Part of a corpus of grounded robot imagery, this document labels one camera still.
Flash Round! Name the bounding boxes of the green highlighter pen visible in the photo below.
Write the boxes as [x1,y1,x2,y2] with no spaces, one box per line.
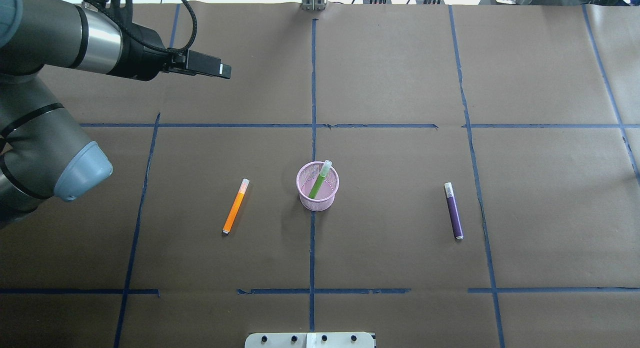
[308,160,333,199]

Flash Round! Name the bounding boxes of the orange highlighter pen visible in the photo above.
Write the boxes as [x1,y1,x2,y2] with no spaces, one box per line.
[221,178,250,236]

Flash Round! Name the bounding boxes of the purple highlighter pen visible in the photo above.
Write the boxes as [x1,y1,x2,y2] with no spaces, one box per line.
[443,182,464,240]

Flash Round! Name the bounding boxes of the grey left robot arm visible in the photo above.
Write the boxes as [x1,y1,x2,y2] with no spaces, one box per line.
[0,0,170,227]

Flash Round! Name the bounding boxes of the pink mesh pen holder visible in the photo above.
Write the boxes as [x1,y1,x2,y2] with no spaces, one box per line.
[295,161,340,212]

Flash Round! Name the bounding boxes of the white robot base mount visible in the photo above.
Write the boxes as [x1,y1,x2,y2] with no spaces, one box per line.
[244,331,377,347]

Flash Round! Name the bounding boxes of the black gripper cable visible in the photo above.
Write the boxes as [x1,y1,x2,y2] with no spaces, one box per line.
[45,0,199,56]

